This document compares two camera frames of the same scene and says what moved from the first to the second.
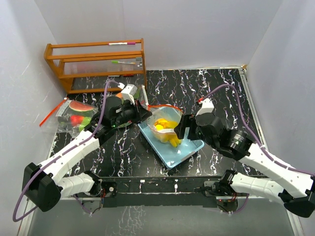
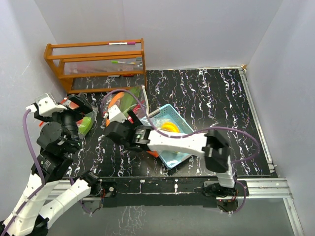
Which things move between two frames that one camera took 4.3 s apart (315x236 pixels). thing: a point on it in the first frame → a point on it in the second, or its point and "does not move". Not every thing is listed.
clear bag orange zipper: x=163 y=120 → x=161 y=124
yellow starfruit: x=161 y=123 does not move
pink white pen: x=122 y=43 does not move
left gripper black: x=140 y=113 → x=83 y=107
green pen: x=120 y=62 does not move
